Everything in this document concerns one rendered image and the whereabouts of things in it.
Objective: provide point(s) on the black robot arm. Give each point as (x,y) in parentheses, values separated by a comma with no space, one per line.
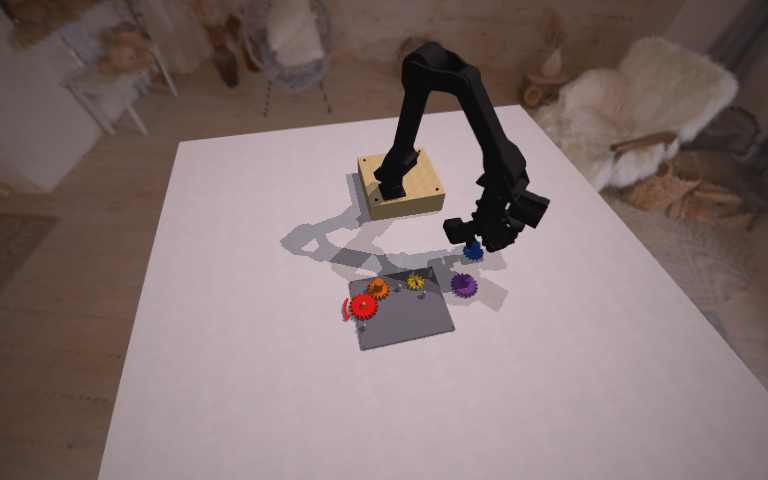
(505,178)

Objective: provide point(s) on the blue gear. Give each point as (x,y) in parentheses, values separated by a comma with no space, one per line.
(475,252)

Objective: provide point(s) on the yellow gear with black stripe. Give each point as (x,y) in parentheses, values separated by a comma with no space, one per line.
(413,284)

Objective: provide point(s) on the purple gear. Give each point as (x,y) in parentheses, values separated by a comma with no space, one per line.
(464,285)

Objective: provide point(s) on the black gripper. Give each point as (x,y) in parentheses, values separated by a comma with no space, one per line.
(459,232)

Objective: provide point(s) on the red gear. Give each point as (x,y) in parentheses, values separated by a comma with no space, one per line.
(363,312)

